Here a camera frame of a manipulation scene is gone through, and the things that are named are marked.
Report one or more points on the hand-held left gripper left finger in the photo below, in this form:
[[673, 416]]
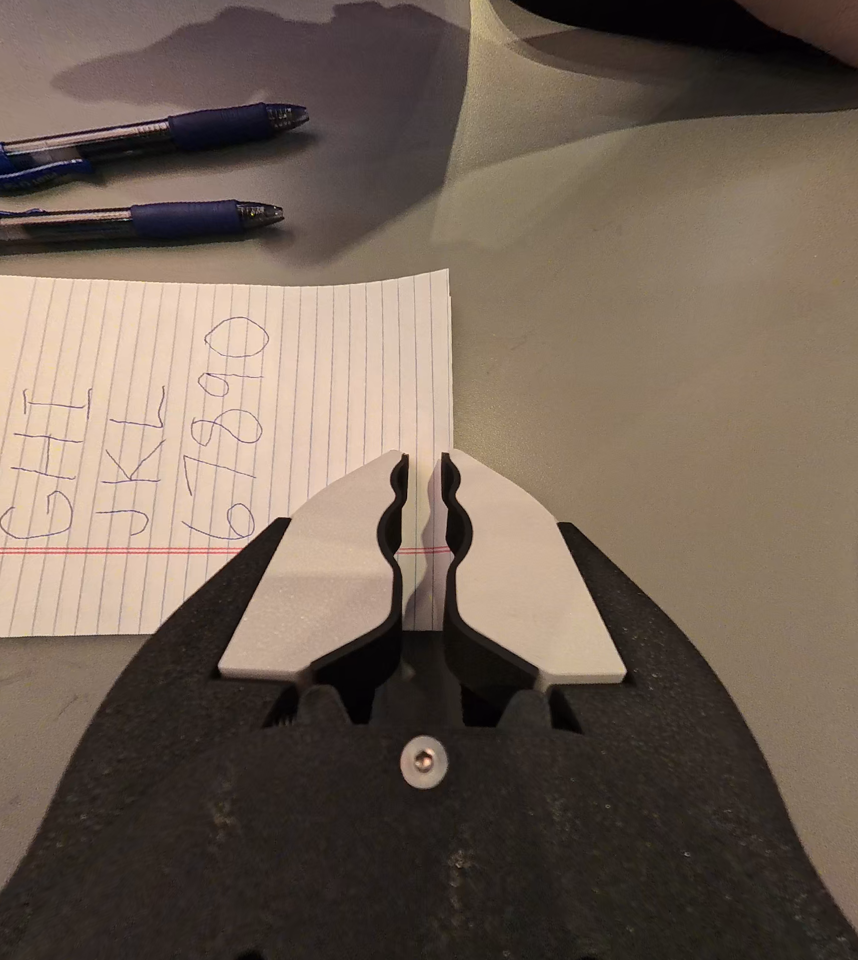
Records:
[[309, 592]]

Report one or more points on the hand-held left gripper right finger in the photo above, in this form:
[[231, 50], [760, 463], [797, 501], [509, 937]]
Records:
[[534, 600]]

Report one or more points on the white lined legal notepad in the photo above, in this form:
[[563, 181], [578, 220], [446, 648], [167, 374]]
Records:
[[173, 450]]

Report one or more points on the blue retractable pen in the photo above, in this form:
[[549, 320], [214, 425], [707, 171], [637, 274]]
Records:
[[211, 124], [181, 219]]

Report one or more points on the person's right forearm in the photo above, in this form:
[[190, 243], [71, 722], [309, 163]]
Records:
[[811, 30]]

